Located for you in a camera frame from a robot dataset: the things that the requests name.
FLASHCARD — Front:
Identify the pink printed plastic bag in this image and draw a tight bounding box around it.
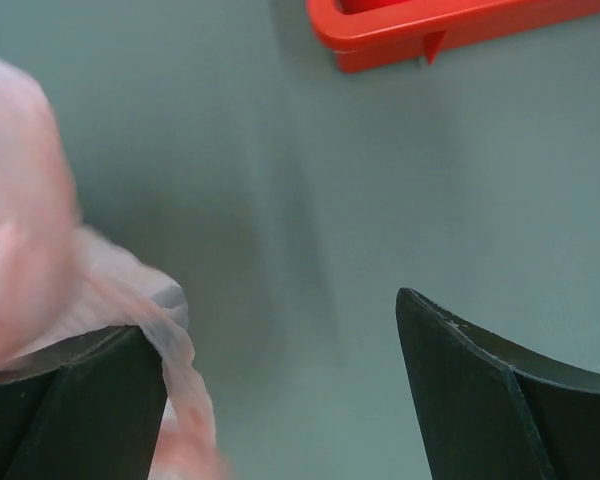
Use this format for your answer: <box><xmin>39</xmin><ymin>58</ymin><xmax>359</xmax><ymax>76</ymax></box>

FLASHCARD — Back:
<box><xmin>0</xmin><ymin>60</ymin><xmax>227</xmax><ymax>479</ymax></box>

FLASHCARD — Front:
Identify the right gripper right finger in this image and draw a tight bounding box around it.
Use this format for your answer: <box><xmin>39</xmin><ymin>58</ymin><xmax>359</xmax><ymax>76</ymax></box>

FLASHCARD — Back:
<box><xmin>396</xmin><ymin>288</ymin><xmax>600</xmax><ymax>480</ymax></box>

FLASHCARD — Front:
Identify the red plastic tray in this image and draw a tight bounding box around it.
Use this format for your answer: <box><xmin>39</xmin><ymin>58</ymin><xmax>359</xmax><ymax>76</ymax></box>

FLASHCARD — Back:
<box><xmin>306</xmin><ymin>1</ymin><xmax>600</xmax><ymax>73</ymax></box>

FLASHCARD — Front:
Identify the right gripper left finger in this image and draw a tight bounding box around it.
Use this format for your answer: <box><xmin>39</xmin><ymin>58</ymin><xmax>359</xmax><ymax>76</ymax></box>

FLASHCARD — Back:
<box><xmin>0</xmin><ymin>327</ymin><xmax>166</xmax><ymax>480</ymax></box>

